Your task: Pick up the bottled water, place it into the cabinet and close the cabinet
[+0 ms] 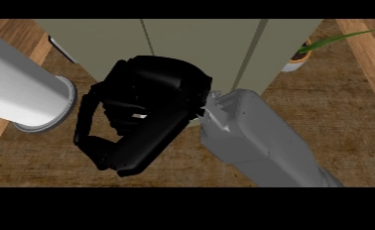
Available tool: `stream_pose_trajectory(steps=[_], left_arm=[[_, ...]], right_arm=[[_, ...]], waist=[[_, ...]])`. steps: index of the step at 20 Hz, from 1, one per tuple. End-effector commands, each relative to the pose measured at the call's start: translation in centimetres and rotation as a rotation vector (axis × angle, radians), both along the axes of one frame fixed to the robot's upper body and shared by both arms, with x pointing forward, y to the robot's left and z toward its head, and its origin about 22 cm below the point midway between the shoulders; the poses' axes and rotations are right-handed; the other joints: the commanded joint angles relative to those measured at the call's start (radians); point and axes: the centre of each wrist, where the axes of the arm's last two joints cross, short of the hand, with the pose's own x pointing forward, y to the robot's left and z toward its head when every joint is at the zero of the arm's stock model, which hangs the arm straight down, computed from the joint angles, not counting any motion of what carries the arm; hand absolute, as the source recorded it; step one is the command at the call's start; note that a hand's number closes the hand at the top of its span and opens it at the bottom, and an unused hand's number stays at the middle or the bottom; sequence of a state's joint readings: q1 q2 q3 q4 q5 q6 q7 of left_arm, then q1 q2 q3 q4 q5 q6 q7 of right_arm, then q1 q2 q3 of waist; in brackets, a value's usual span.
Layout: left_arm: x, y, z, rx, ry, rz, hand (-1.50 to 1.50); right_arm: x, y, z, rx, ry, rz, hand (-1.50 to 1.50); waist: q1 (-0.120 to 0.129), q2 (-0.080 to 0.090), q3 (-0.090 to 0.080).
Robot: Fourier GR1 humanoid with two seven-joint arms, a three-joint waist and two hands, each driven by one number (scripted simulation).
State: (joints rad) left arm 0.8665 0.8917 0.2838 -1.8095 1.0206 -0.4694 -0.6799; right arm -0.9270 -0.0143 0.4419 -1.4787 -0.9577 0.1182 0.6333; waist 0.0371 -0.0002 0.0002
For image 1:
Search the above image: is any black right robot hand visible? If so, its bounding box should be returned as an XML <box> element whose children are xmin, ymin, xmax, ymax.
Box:
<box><xmin>72</xmin><ymin>55</ymin><xmax>214</xmax><ymax>177</ymax></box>

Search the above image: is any olive grey cabinet door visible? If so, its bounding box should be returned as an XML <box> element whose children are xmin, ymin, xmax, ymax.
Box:
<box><xmin>32</xmin><ymin>18</ymin><xmax>155</xmax><ymax>83</ymax></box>
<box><xmin>140</xmin><ymin>18</ymin><xmax>270</xmax><ymax>93</ymax></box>

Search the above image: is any olive grey cabinet side panel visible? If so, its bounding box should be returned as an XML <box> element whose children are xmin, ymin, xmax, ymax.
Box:
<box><xmin>233</xmin><ymin>18</ymin><xmax>325</xmax><ymax>97</ymax></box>

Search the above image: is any white cylinder with grey rim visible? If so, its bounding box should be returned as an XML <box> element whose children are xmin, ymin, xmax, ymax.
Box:
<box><xmin>0</xmin><ymin>39</ymin><xmax>80</xmax><ymax>134</ymax></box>

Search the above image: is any white and orange plant pot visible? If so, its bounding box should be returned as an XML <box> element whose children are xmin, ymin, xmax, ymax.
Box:
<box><xmin>280</xmin><ymin>38</ymin><xmax>314</xmax><ymax>73</ymax></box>

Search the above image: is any pale wooden plank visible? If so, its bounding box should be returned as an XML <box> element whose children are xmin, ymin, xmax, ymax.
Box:
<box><xmin>0</xmin><ymin>18</ymin><xmax>54</xmax><ymax>67</ymax></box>
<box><xmin>333</xmin><ymin>18</ymin><xmax>375</xmax><ymax>91</ymax></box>

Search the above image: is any green plant leaf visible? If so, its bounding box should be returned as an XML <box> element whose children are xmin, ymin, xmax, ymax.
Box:
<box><xmin>297</xmin><ymin>29</ymin><xmax>375</xmax><ymax>55</ymax></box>

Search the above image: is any dark cabinet door handle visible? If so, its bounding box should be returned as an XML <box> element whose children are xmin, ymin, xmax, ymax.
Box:
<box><xmin>47</xmin><ymin>35</ymin><xmax>80</xmax><ymax>64</ymax></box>

